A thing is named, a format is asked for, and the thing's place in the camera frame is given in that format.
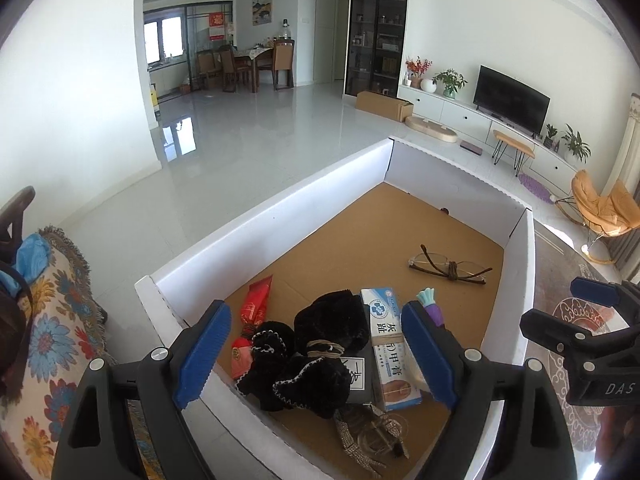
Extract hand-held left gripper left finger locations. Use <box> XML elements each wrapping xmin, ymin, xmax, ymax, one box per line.
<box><xmin>52</xmin><ymin>299</ymin><xmax>232</xmax><ymax>480</ymax></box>

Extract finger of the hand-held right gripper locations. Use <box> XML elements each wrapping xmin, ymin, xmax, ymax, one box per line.
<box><xmin>570</xmin><ymin>276</ymin><xmax>640</xmax><ymax>329</ymax></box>
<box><xmin>519</xmin><ymin>308</ymin><xmax>601</xmax><ymax>359</ymax></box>

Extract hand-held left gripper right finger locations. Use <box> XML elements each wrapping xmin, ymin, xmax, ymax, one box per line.
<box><xmin>401</xmin><ymin>300</ymin><xmax>578</xmax><ymax>480</ymax></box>

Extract red pouch gold emblem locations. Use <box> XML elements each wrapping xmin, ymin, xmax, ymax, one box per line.
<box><xmin>230</xmin><ymin>337</ymin><xmax>257</xmax><ymax>381</ymax></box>

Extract purple toy figure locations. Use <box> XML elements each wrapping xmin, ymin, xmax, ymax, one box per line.
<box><xmin>416</xmin><ymin>287</ymin><xmax>447</xmax><ymax>331</ymax></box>

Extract blue white ointment box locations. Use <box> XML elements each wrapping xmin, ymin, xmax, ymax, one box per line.
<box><xmin>360</xmin><ymin>287</ymin><xmax>425</xmax><ymax>412</ymax></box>

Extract black velvet pouch white trim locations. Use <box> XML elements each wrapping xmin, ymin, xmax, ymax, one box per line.
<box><xmin>235</xmin><ymin>320</ymin><xmax>354</xmax><ymax>420</ymax></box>

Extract red long packet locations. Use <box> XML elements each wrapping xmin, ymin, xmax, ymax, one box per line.
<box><xmin>239</xmin><ymin>276</ymin><xmax>276</xmax><ymax>339</ymax></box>

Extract black glossy box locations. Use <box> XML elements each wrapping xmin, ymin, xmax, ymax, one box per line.
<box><xmin>344</xmin><ymin>354</ymin><xmax>382</xmax><ymax>406</ymax></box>

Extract clear glasses with brown cord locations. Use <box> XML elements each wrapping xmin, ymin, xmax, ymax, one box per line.
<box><xmin>408</xmin><ymin>244</ymin><xmax>494</xmax><ymax>287</ymax></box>

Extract plain black velvet pouch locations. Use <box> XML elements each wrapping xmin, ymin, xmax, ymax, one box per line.
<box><xmin>293</xmin><ymin>289</ymin><xmax>373</xmax><ymax>361</ymax></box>

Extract white cardboard box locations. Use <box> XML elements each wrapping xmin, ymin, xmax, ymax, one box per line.
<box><xmin>134</xmin><ymin>136</ymin><xmax>537</xmax><ymax>480</ymax></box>

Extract brown patterned glass desktop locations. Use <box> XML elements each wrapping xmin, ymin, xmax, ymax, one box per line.
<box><xmin>532</xmin><ymin>220</ymin><xmax>640</xmax><ymax>480</ymax></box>

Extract grey curtain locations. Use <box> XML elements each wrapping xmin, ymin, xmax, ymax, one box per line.
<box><xmin>607</xmin><ymin>230</ymin><xmax>640</xmax><ymax>281</ymax></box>

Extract orange lounge chair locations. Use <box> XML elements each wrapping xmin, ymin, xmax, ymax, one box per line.
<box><xmin>556</xmin><ymin>170</ymin><xmax>640</xmax><ymax>263</ymax></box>

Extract purple floor mat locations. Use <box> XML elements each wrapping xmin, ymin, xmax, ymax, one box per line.
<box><xmin>517</xmin><ymin>172</ymin><xmax>556</xmax><ymax>203</ymax></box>

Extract floral printed blanket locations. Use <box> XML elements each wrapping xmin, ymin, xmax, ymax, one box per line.
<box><xmin>0</xmin><ymin>226</ymin><xmax>156</xmax><ymax>480</ymax></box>

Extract large leafy potted plant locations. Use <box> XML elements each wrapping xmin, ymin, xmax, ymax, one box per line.
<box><xmin>561</xmin><ymin>124</ymin><xmax>592</xmax><ymax>163</ymax></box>

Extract white sheer curtain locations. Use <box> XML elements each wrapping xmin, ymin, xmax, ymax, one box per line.
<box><xmin>612</xmin><ymin>105</ymin><xmax>640</xmax><ymax>196</ymax></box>

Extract wooden stool hairpin legs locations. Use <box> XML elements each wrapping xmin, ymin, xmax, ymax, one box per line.
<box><xmin>491</xmin><ymin>130</ymin><xmax>536</xmax><ymax>177</ymax></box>

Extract blue cloth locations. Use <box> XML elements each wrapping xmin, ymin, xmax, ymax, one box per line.
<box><xmin>15</xmin><ymin>234</ymin><xmax>54</xmax><ymax>282</ymax></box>

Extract black television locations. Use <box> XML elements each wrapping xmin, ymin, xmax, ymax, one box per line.
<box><xmin>473</xmin><ymin>65</ymin><xmax>552</xmax><ymax>136</ymax></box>

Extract white television cabinet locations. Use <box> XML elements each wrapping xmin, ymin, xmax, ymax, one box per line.
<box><xmin>397</xmin><ymin>84</ymin><xmax>583</xmax><ymax>196</ymax></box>

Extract beige oval board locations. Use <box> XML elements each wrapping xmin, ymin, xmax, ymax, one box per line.
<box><xmin>405</xmin><ymin>115</ymin><xmax>458</xmax><ymax>145</ymax></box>

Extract dark wooden chair back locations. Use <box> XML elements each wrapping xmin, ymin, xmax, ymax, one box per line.
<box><xmin>0</xmin><ymin>186</ymin><xmax>37</xmax><ymax>248</ymax></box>

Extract green potted plant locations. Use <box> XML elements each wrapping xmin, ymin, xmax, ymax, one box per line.
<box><xmin>432</xmin><ymin>69</ymin><xmax>468</xmax><ymax>99</ymax></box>

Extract brown cardboard box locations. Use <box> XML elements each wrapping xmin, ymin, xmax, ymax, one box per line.
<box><xmin>355</xmin><ymin>90</ymin><xmax>415</xmax><ymax>123</ymax></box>

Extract red flower arrangement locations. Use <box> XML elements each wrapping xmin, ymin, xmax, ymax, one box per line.
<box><xmin>405</xmin><ymin>56</ymin><xmax>432</xmax><ymax>90</ymax></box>

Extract brown dining chair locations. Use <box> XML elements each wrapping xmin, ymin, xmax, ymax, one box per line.
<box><xmin>218</xmin><ymin>44</ymin><xmax>239</xmax><ymax>94</ymax></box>
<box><xmin>272</xmin><ymin>40</ymin><xmax>296</xmax><ymax>92</ymax></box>
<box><xmin>196</xmin><ymin>50</ymin><xmax>224</xmax><ymax>92</ymax></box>

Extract dining table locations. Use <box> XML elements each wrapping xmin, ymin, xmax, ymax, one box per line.
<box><xmin>234</xmin><ymin>47</ymin><xmax>297</xmax><ymax>93</ymax></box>

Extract glass sliding door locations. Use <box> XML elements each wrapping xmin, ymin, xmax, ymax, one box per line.
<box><xmin>144</xmin><ymin>1</ymin><xmax>236</xmax><ymax>97</ymax></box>

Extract dark glass display cabinet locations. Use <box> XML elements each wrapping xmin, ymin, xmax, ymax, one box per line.
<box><xmin>344</xmin><ymin>0</ymin><xmax>411</xmax><ymax>97</ymax></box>

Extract white door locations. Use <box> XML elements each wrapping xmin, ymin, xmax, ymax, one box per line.
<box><xmin>315</xmin><ymin>0</ymin><xmax>337</xmax><ymax>84</ymax></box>

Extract wall painting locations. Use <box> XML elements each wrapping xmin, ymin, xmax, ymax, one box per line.
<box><xmin>251</xmin><ymin>0</ymin><xmax>274</xmax><ymax>27</ymax></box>

